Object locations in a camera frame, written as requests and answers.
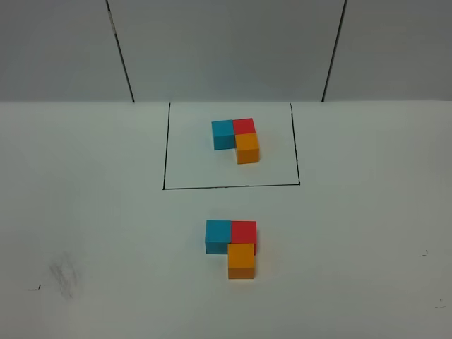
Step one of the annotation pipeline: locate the orange template block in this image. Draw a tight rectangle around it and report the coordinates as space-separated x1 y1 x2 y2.
235 133 260 165

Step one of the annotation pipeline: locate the blue template block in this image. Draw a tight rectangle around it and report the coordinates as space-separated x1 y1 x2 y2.
211 119 236 150

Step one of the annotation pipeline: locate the red template block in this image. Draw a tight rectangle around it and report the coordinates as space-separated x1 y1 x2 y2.
232 118 256 135

